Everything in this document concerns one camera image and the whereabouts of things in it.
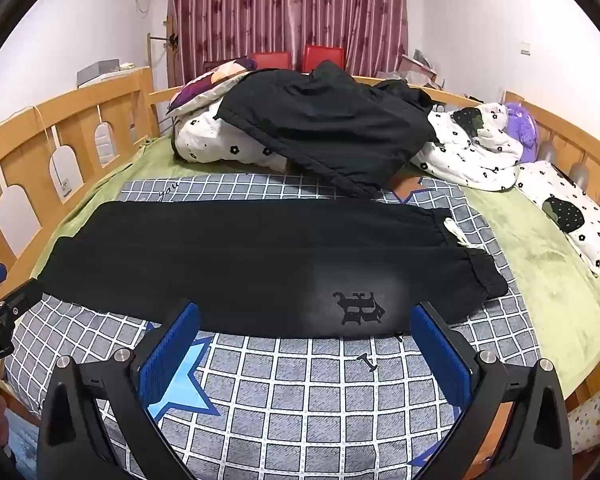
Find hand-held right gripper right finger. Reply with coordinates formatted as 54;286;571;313
410;300;576;480

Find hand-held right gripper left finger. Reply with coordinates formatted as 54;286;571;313
37;297;203;480

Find black pants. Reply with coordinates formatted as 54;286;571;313
36;199;510;341

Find grey grid star bedsheet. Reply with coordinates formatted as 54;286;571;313
2;172;543;480

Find white star-print cloth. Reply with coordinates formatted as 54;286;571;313
567;385;600;456

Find white floral quilt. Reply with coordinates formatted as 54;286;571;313
172;102;526;191

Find white floral pillow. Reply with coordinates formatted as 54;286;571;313
515;160;600;277

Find grey box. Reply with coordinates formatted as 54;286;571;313
76;59;121;86

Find purple plush toy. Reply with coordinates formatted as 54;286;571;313
502;101;538;163

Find black jacket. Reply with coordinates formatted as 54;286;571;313
215;60;446;198

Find purple patterned pillow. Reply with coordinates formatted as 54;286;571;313
167;57;258;116

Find wooden coat rack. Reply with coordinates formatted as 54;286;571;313
147;20;178;68

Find red chair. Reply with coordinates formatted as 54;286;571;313
302;44;346;75
251;51;291;71

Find maroon striped curtain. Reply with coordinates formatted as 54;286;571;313
167;0;410;78

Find white cable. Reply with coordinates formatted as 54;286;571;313
30;105;66;176

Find wooden bed frame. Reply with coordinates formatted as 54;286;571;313
0;67;600;441

